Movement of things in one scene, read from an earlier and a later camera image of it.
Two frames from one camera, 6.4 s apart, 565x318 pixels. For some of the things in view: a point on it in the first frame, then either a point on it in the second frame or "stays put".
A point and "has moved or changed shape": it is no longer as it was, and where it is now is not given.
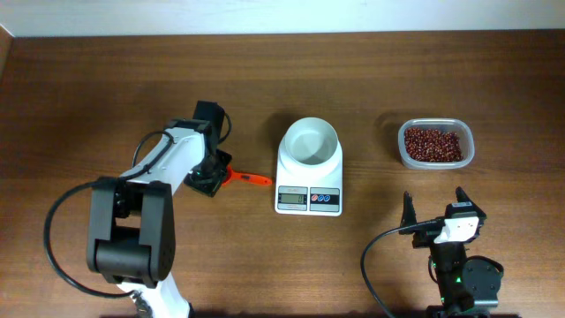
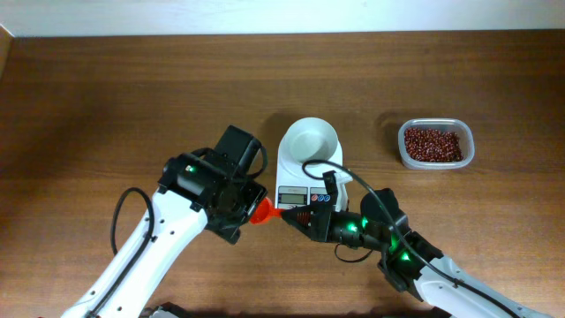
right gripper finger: x=409 y=216 to x=312 y=223
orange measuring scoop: x=234 y=176 has moved or changed shape
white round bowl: x=312 y=141 stays put
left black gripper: x=211 y=185 to x=253 y=193
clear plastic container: x=435 y=143 stays put
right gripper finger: x=462 y=196 to x=329 y=178
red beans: x=431 y=145 stays put
